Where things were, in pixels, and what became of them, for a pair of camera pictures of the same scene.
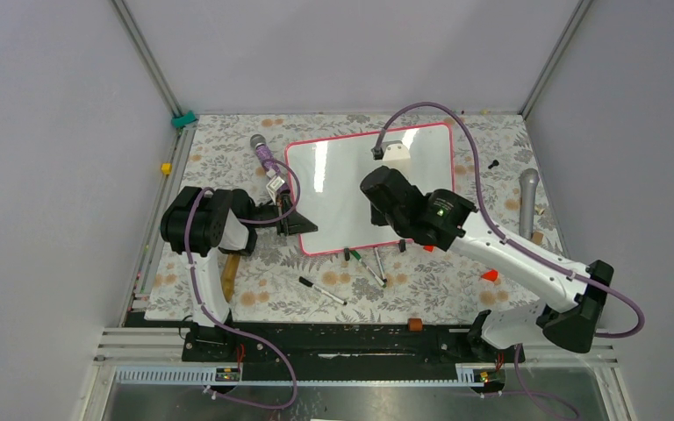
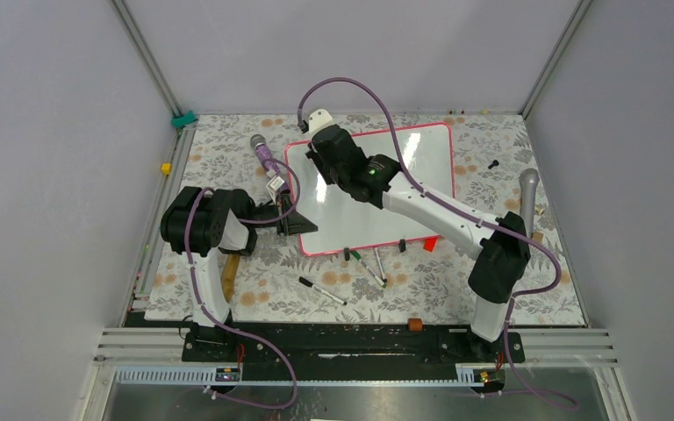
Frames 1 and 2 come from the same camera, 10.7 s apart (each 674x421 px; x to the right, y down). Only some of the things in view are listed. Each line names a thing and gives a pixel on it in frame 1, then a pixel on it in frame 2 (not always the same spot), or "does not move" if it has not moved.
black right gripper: (376, 217) → (314, 154)
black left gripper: (295, 224) does not move
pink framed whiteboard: (331, 173) does not move
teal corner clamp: (180, 122) does not move
